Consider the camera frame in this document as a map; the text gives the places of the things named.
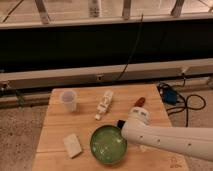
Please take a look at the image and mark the black hanging cable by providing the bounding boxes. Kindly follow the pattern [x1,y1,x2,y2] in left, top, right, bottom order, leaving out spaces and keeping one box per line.
[113,13,145,84]

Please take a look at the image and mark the white sponge block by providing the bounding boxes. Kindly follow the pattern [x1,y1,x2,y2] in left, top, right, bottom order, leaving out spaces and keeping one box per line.
[63,134,82,158]

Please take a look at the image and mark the white plastic bottle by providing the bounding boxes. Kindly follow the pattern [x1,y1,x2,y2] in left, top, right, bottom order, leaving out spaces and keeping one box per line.
[95,90,113,120]

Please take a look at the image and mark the black floor cable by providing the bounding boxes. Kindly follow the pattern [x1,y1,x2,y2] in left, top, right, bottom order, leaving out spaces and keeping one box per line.
[156,74,207,128]

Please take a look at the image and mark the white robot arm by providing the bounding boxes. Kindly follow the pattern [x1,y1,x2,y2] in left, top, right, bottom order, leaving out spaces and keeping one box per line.
[121,107,213,162]

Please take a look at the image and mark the blue power adapter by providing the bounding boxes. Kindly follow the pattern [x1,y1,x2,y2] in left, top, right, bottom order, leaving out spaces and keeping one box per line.
[162,89,177,105]

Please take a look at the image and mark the red-brown oblong object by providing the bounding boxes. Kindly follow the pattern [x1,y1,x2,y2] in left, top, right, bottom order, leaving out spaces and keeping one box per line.
[134,97,146,107]

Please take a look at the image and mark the clear plastic cup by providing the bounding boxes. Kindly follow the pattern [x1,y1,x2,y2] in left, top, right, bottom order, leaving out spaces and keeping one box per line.
[59,90,77,112]

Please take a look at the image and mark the green ceramic bowl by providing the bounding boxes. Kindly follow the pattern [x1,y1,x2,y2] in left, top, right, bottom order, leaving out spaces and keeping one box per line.
[90,125,127,165]

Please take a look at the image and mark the black rectangular box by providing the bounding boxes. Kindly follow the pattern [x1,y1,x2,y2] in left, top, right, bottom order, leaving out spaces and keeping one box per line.
[117,120,125,129]

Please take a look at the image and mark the metal window frame rail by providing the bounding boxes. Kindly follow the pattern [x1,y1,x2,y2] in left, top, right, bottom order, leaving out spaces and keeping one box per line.
[0,58,213,89]

